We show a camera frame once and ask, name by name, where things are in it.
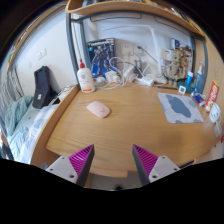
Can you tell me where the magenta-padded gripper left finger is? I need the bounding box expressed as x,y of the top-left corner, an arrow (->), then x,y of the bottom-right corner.
44,143 -> 96,188

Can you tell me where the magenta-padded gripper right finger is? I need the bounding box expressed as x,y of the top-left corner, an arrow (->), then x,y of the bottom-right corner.
132,143 -> 182,187

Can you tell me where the pink computer mouse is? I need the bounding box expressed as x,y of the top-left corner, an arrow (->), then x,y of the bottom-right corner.
86,100 -> 112,119

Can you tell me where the grey patterned mouse pad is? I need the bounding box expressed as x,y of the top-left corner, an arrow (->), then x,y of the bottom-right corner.
156,92 -> 205,125

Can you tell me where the bed with blue bedding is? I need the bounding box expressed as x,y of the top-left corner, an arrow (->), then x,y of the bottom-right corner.
0,96 -> 59,164

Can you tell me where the black ruler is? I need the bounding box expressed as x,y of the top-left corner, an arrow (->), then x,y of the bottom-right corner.
156,84 -> 179,91

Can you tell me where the blue tissue pack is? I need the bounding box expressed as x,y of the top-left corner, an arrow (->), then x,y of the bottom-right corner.
191,92 -> 208,107

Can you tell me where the black bag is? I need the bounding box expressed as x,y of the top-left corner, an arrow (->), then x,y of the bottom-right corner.
32,65 -> 62,110

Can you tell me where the white power strip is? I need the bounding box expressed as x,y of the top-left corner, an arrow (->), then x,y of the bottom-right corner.
136,77 -> 155,88

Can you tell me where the white red-pump lotion bottle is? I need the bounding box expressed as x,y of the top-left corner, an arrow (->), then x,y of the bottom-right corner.
76,58 -> 97,94

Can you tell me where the red chips tube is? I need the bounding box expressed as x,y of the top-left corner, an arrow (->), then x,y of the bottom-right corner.
204,80 -> 220,114

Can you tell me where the blue white-capped can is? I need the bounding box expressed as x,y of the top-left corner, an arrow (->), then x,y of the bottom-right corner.
185,71 -> 195,88

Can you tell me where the white power adapter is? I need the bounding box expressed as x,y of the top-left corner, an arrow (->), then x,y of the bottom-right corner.
105,69 -> 121,84

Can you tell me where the tan robot figure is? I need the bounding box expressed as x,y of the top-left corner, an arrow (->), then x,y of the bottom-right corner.
168,48 -> 188,85

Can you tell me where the blue robot model kit box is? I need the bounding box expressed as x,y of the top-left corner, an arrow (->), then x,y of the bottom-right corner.
86,37 -> 118,79

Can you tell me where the colourful robot poster box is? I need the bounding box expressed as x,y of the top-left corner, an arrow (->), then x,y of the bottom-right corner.
170,37 -> 194,72

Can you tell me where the wooden overhead shelf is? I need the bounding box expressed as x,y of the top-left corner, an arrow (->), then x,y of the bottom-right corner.
64,0 -> 206,38

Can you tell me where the white cable tangle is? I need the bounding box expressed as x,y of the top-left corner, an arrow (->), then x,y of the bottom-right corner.
94,56 -> 139,90

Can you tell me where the white wall panel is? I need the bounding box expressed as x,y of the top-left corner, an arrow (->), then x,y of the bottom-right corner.
160,48 -> 173,62

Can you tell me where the white light switch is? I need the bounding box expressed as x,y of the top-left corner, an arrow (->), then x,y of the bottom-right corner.
35,48 -> 48,62

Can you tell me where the white wall socket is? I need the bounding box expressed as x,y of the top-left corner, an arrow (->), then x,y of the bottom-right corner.
133,43 -> 148,58
120,43 -> 134,58

